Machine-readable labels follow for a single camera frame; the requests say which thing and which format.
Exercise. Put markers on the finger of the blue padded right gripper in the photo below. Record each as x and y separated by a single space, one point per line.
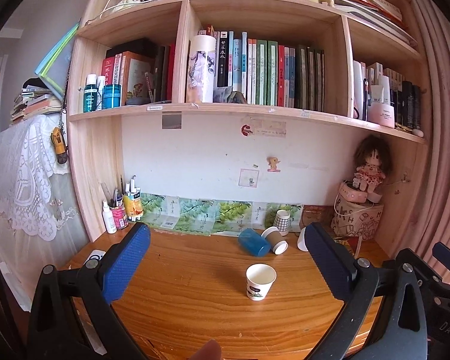
333 260

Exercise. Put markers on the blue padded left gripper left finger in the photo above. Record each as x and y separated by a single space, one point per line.
121 261

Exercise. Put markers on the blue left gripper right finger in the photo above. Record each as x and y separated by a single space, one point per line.
441 253

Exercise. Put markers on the white panda paper cup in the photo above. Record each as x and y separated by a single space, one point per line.
259 280

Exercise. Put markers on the brown paper coffee cup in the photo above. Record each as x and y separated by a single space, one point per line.
278 243

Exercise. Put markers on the grey checkered paper cup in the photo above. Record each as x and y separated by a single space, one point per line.
282 221

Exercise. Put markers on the blue plastic cup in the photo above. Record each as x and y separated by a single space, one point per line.
253 243

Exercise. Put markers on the fingertip at bottom edge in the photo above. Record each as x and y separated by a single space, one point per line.
211 350

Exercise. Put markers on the pink curtain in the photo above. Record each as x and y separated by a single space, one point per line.
431 216

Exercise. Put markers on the small white bottle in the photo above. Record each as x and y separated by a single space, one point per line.
107 216

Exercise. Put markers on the pink pen holder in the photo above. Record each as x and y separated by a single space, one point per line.
120 218

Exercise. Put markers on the letter-printed fabric bag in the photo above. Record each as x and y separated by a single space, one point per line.
351 219

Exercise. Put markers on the orange juice carton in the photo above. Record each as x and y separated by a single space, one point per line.
132 201

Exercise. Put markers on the green leaf poster strip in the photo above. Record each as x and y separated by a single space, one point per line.
206 217

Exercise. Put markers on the pink round box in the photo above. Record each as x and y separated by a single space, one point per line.
352 195

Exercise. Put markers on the brown-haired rag doll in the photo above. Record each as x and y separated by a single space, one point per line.
373 163

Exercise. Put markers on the white lace cloth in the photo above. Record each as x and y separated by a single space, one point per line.
27 162

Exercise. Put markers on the pink cream jar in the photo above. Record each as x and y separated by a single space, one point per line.
381 114

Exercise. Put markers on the blue glass jar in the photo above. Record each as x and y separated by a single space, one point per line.
111 96

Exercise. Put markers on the teal bottle with white cap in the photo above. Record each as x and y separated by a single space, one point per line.
90 94

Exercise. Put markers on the wooden bookshelf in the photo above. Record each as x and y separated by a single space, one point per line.
292 86

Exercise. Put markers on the stack of books on cabinet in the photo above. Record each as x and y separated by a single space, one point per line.
34 99

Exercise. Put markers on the white floral cylinder tube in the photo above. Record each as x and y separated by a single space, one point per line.
201 69

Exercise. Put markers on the white device with ring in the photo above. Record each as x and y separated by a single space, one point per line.
95 255

